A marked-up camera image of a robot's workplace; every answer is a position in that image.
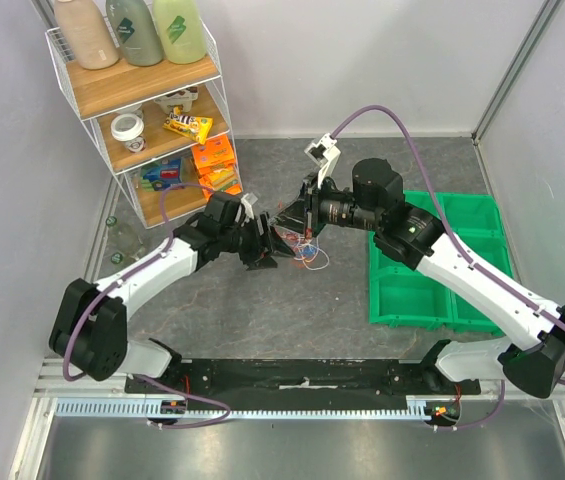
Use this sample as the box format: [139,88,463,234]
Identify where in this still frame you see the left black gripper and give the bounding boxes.
[219,211,295,271]

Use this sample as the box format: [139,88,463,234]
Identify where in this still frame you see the orange cable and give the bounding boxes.
[279,227,319,267]

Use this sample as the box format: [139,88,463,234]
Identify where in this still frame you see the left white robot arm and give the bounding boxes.
[49,193,295,393]

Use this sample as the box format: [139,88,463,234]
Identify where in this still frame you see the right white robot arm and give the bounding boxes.
[274,158,565,399]

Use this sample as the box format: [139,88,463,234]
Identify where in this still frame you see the lower orange snack box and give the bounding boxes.
[197,164,242,200]

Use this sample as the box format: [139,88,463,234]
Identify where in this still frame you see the orange snack box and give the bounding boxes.
[197,164,242,200]
[191,134,236,175]

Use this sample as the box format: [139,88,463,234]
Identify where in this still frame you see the top orange snack box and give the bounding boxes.
[191,134,236,175]

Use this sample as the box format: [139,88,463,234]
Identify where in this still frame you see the green compartment bin tray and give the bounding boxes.
[368,192,513,336]

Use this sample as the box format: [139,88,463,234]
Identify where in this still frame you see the yellow candy bag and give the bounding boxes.
[163,105,213,145]

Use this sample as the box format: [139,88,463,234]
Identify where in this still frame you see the blue snack package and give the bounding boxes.
[139,157,184,192]

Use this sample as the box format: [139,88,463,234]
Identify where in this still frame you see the chobani yogurt pack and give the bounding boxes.
[153,86,199,114]

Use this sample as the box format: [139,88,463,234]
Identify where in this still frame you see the white lidded paper cup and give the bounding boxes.
[110,113,146,153]

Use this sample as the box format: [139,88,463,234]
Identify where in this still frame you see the light green bottle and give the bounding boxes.
[152,0,207,65]

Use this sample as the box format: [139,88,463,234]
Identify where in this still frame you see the grey green bottle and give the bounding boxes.
[105,0,164,67]

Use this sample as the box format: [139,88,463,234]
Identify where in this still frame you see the beige bottle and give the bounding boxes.
[54,0,119,70]

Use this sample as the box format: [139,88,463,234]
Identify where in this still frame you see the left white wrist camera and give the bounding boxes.
[241,192,258,219]

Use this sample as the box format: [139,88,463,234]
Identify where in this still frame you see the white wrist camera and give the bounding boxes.
[241,192,258,219]
[304,133,341,188]

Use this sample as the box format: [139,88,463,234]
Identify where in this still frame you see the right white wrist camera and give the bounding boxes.
[304,133,341,188]

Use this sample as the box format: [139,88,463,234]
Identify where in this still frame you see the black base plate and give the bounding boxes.
[124,357,483,399]

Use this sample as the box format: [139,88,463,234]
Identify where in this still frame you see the white wire wooden shelf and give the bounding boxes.
[45,27,235,229]

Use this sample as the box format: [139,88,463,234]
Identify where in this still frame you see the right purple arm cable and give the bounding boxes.
[330,104,565,431]

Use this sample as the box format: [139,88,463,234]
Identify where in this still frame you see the grey slotted cable duct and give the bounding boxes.
[55,395,431,421]

